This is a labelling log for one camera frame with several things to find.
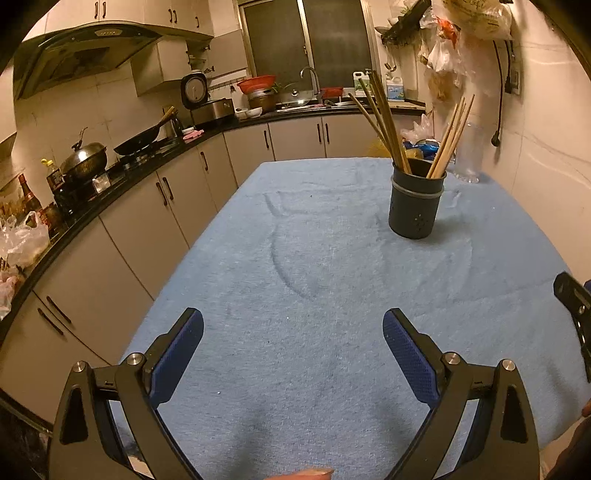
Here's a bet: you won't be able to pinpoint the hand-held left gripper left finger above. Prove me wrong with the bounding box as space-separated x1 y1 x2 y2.
48 307 205 480

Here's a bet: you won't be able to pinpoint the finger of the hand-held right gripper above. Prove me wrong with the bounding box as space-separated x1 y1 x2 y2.
553 272 591 384

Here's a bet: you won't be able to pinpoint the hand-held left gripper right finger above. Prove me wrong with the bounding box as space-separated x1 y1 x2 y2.
382 308 541 480

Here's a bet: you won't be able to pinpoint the dark grey utensil holder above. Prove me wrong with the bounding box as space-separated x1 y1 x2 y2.
388 159 448 240

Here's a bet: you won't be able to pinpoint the bunch of wooden chopsticks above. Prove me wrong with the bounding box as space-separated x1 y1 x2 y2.
347 69 476 180

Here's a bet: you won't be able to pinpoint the person's left hand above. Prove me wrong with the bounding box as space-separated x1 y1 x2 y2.
279 467 335 480

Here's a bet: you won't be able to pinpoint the blue table cloth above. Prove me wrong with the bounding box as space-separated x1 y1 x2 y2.
113 157 583 480

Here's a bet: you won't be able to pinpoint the black kitchen countertop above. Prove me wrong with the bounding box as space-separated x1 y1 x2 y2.
0 104 428 342

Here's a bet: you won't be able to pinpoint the clear plastic mug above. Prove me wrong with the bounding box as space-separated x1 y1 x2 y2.
451 121 485 184

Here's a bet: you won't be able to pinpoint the gas stove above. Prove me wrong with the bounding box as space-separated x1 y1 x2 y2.
92 138 181 185

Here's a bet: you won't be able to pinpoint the oil bottle yellow cap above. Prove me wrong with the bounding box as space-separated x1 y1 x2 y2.
41 158 65 204

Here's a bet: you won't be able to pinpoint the black frying pan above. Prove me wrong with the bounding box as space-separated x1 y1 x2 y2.
113 107 176 157

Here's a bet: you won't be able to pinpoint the dark sauce bottle red label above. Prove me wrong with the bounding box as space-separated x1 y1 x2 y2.
17 174 43 222

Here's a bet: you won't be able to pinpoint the white blue plastic bag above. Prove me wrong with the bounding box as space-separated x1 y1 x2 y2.
401 113 439 160

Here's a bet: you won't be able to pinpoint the steel pot with lid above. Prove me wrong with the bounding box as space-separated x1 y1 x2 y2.
60 128 108 178

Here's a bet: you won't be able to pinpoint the rice cooker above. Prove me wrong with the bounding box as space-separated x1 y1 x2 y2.
180 71 234 126

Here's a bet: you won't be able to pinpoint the hanging brown bag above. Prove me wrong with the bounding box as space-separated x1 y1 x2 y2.
429 71 455 102

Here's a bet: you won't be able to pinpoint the brown cooking pot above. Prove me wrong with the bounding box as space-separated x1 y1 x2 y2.
247 90 278 114

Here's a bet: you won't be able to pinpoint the red plastic basin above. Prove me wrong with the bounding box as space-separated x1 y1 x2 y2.
237 75 277 94

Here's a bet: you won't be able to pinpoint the glass pot lid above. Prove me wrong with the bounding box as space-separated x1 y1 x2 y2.
277 83 312 108

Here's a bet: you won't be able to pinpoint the metal kitchen faucet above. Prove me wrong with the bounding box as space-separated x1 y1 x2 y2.
300 67 321 104

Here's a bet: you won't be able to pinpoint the hanging clear plastic bags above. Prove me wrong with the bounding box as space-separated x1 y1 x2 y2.
418 0 513 77

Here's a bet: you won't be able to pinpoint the range hood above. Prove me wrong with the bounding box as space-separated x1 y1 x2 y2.
13 23 162 101

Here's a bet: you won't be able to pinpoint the kitchen window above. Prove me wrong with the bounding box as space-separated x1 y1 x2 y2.
238 0 375 90

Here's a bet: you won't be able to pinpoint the black power plug cable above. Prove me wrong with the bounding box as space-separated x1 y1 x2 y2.
492 39 507 148

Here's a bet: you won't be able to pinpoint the small wall shelf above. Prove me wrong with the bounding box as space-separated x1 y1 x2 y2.
187 39 215 77

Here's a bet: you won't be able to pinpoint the black wall rack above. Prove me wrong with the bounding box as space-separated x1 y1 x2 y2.
381 0 432 47

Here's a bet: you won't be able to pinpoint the beige wall cabinets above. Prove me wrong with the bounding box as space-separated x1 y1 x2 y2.
46 0 215 38

